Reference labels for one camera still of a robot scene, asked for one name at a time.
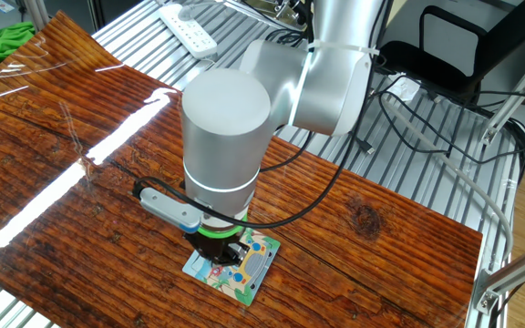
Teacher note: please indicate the aluminium frame beam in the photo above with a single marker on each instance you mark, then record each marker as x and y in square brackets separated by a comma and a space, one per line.
[517, 91]
[517, 269]

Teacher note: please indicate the wood grain table mat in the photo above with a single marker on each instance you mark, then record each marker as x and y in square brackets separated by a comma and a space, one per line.
[335, 273]

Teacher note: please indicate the small white card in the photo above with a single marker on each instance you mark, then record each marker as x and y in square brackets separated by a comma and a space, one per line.
[2, 5]

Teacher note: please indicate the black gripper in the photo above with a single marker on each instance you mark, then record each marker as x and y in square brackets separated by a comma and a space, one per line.
[217, 246]

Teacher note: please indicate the cartoon car puzzle board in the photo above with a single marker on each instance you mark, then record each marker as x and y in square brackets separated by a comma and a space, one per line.
[249, 278]

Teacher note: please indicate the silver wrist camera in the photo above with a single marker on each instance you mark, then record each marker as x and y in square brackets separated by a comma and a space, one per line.
[171, 212]

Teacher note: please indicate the white power strip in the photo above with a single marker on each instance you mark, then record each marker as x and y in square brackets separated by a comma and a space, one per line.
[189, 32]

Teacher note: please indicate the black office chair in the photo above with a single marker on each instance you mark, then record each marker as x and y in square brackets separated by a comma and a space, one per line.
[426, 68]

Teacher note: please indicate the aluminium frame post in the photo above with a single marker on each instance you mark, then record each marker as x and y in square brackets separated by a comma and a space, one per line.
[37, 13]

